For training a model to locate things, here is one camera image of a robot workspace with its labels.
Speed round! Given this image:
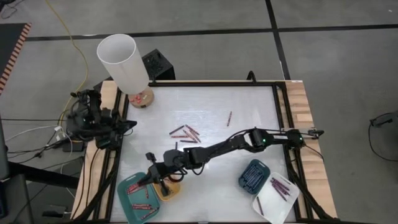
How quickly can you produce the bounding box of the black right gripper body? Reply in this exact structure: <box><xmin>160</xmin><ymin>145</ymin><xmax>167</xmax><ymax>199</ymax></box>
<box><xmin>148</xmin><ymin>149</ymin><xmax>189</xmax><ymax>183</ymax></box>

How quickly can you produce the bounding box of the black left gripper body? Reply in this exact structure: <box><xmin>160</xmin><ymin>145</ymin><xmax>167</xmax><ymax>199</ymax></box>
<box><xmin>95</xmin><ymin>119</ymin><xmax>124</xmax><ymax>151</ymax></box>

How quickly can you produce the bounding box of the yellow plastic basket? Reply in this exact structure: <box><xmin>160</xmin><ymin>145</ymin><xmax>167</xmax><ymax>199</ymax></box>
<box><xmin>152</xmin><ymin>179</ymin><xmax>182</xmax><ymax>202</ymax></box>

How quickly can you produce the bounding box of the wooden lamp base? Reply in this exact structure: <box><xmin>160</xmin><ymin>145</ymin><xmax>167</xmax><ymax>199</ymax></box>
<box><xmin>127</xmin><ymin>86</ymin><xmax>155</xmax><ymax>109</ymax></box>

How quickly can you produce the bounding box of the teal plastic tray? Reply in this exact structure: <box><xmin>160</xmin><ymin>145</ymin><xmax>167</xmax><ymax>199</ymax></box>
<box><xmin>116</xmin><ymin>172</ymin><xmax>162</xmax><ymax>224</ymax></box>

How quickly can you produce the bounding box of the wooden table side plank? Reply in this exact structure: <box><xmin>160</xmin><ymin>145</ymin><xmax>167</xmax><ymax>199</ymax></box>
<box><xmin>70</xmin><ymin>80</ymin><xmax>127</xmax><ymax>220</ymax></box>
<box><xmin>279</xmin><ymin>80</ymin><xmax>338</xmax><ymax>219</ymax></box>

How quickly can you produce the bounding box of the black power adapter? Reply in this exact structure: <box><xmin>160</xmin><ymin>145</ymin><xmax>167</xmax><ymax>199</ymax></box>
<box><xmin>62</xmin><ymin>141</ymin><xmax>85</xmax><ymax>152</ymax></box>

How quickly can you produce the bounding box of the white lamp shade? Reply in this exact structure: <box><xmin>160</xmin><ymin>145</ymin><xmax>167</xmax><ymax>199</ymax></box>
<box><xmin>96</xmin><ymin>33</ymin><xmax>150</xmax><ymax>95</ymax></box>

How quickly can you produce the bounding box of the blue plastic basket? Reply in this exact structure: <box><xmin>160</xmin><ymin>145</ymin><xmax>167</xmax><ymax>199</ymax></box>
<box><xmin>238</xmin><ymin>159</ymin><xmax>271</xmax><ymax>196</ymax></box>

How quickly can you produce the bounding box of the black equipment stand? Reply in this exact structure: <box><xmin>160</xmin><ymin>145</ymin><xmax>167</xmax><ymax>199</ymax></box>
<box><xmin>0</xmin><ymin>114</ymin><xmax>80</xmax><ymax>224</ymax></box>

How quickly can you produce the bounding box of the white plastic basket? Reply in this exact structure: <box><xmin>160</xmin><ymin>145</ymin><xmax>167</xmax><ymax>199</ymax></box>
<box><xmin>251</xmin><ymin>172</ymin><xmax>300</xmax><ymax>224</ymax></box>

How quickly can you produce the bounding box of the black orange-striped floor mat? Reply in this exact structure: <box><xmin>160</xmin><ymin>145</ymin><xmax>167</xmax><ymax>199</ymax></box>
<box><xmin>0</xmin><ymin>22</ymin><xmax>32</xmax><ymax>95</ymax></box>

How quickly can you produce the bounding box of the black frame leg bracket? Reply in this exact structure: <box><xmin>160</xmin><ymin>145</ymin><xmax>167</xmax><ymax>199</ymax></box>
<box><xmin>141</xmin><ymin>49</ymin><xmax>176</xmax><ymax>82</ymax></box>

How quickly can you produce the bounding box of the yellow floor cable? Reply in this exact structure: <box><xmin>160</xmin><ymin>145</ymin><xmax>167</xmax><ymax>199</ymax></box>
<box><xmin>45</xmin><ymin>0</ymin><xmax>90</xmax><ymax>125</ymax></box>

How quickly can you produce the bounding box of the black table frame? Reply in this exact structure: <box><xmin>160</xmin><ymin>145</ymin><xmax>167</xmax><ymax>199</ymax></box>
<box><xmin>73</xmin><ymin>80</ymin><xmax>335</xmax><ymax>224</ymax></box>

